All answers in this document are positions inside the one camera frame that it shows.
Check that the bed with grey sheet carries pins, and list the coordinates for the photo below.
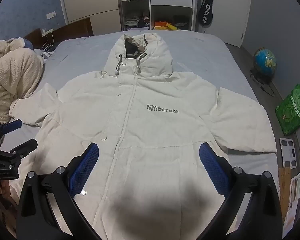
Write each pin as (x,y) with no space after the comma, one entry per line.
(202,52)

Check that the cream fleece blanket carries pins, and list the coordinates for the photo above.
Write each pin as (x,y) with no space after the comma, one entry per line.
(12,75)

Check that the white power strip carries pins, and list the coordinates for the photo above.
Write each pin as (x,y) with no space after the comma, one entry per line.
(47,32)

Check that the brown wooden board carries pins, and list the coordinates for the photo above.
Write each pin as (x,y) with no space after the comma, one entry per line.
(283,187)

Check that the brown wooden headboard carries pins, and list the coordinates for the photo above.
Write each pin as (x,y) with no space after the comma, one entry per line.
(75,28)

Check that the black racket bag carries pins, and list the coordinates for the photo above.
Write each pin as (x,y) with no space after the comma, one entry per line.
(205,12)

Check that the white bathroom scale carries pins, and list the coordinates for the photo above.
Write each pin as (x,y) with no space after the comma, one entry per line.
(287,152)

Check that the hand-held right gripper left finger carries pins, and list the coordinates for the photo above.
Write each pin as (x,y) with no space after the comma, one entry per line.
(85,170)

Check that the green shopping bag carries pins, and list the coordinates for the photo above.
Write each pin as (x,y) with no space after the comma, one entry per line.
(292,112)

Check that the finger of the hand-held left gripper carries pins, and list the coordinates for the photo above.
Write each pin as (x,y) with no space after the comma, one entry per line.
(25,147)
(13,125)

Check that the yellow and orange boxes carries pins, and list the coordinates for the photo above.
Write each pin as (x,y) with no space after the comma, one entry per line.
(166,26)

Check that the white door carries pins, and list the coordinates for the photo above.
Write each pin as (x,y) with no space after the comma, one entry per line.
(230,10)

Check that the blue cloth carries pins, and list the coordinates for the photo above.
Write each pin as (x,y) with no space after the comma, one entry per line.
(28,44)

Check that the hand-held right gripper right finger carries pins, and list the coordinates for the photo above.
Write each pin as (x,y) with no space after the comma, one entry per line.
(212,170)

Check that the white hooded jacket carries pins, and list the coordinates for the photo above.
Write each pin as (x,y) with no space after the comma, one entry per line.
(145,130)

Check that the white wall socket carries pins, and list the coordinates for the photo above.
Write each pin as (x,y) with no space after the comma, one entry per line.
(51,15)

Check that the folded clothes on shelf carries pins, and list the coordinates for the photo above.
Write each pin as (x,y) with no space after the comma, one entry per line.
(133,21)

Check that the white wardrobe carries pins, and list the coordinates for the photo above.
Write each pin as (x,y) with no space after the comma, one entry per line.
(90,0)

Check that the blue globe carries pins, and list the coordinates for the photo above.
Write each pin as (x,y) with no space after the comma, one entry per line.
(265,60)

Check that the stack of papers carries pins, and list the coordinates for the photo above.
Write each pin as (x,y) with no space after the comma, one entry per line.
(297,187)

